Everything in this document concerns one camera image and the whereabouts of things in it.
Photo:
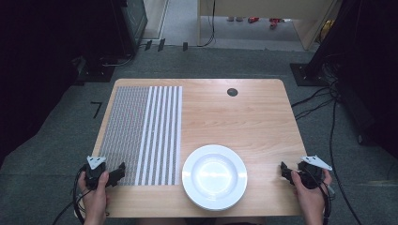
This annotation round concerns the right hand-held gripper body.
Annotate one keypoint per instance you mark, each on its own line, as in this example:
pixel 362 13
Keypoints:
pixel 311 175

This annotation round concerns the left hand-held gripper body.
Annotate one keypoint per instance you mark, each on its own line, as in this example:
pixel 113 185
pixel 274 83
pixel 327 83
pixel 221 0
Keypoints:
pixel 95 171

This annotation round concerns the person's right hand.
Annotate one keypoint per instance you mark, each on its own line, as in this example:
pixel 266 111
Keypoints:
pixel 308 197

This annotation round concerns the person's left hand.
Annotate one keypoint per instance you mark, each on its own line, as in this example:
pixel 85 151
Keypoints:
pixel 95 200

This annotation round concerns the grey striped placemat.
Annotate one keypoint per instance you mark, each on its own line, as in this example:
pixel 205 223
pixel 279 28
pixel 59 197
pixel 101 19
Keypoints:
pixel 140 134

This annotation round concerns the white plate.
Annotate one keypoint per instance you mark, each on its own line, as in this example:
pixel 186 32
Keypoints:
pixel 214 176

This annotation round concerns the black stand base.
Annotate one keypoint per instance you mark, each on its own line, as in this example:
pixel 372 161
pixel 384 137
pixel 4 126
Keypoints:
pixel 305 75
pixel 95 73

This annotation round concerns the black cabinet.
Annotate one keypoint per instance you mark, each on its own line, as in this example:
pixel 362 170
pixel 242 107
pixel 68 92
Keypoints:
pixel 131 25

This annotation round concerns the yellow object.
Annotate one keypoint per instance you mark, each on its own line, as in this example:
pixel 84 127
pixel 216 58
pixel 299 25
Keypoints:
pixel 327 29

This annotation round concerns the red tool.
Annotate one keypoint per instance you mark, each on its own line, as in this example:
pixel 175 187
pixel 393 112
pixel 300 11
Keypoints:
pixel 275 22
pixel 253 19

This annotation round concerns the light wooden desk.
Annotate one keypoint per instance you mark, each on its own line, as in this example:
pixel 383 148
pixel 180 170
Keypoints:
pixel 263 7

